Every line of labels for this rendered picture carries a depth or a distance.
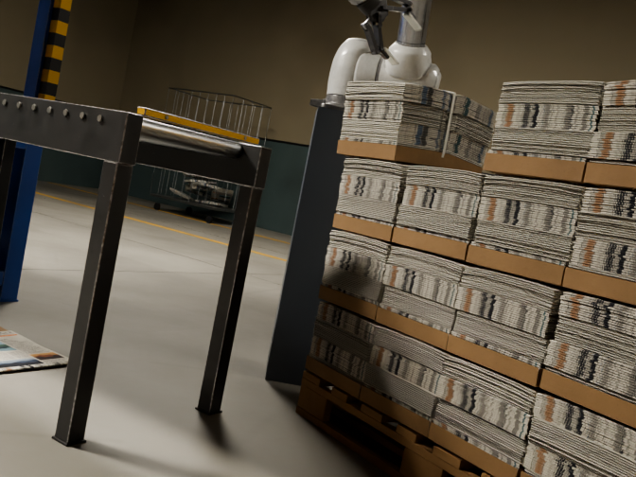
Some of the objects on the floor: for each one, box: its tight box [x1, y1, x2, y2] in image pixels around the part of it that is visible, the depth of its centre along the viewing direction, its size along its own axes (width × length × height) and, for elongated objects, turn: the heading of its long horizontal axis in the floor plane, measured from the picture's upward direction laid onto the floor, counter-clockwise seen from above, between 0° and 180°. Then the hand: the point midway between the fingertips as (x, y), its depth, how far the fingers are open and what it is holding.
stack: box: [295, 158, 636, 477], centre depth 194 cm, size 39×117×83 cm, turn 143°
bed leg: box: [51, 161, 133, 447], centre depth 174 cm, size 6×6×68 cm
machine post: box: [0, 0, 54, 302], centre depth 303 cm, size 9×9×155 cm
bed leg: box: [195, 185, 262, 415], centre depth 216 cm, size 6×6×68 cm
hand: (405, 44), depth 220 cm, fingers open, 13 cm apart
